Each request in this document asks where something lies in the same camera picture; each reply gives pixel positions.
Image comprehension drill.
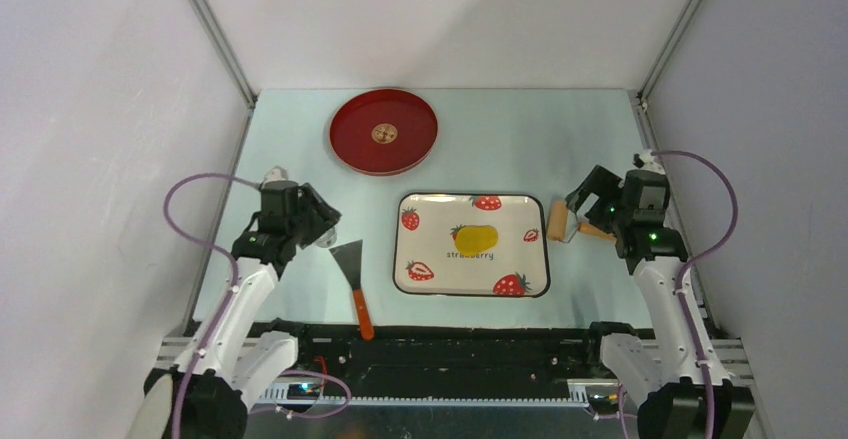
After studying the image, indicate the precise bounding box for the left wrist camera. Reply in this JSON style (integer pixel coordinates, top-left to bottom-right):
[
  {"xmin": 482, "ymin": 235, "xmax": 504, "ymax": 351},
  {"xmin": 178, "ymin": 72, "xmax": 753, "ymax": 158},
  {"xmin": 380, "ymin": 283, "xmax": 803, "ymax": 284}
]
[{"xmin": 261, "ymin": 166, "xmax": 289, "ymax": 189}]

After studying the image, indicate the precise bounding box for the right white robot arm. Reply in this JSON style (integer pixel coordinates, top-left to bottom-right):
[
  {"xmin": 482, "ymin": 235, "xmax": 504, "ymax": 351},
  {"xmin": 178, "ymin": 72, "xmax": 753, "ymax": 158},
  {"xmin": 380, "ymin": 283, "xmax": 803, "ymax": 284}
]
[{"xmin": 565, "ymin": 165, "xmax": 755, "ymax": 438}]

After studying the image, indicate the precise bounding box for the yellow dough ball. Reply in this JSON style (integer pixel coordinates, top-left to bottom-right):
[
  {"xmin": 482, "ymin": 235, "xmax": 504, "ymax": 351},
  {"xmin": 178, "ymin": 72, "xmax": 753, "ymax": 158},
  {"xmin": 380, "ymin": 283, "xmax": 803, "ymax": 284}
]
[{"xmin": 452, "ymin": 225, "xmax": 499, "ymax": 256}]

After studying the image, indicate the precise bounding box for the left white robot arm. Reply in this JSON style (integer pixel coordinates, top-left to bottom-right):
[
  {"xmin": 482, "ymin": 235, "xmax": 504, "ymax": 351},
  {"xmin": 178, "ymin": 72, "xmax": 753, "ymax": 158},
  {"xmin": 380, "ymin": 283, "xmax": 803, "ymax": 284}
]
[{"xmin": 127, "ymin": 179, "xmax": 341, "ymax": 438}]

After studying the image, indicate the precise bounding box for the round red lacquer tray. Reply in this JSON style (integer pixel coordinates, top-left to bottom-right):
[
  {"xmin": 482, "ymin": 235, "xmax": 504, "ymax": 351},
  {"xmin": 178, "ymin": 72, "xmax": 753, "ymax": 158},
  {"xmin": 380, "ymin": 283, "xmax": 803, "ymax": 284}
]
[{"xmin": 328, "ymin": 88, "xmax": 439, "ymax": 176}]

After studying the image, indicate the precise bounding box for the white strawberry print tray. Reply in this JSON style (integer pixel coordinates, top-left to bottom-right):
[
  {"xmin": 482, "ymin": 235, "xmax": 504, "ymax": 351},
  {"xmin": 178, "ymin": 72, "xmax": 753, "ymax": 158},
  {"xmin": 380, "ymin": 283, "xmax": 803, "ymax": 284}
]
[{"xmin": 393, "ymin": 193, "xmax": 551, "ymax": 298}]

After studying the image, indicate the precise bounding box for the orange handled metal scraper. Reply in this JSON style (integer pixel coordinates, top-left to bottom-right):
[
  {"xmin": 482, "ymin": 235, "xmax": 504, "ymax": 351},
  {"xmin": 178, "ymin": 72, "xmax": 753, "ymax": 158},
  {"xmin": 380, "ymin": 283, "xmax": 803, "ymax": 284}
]
[{"xmin": 330, "ymin": 240, "xmax": 376, "ymax": 341}]

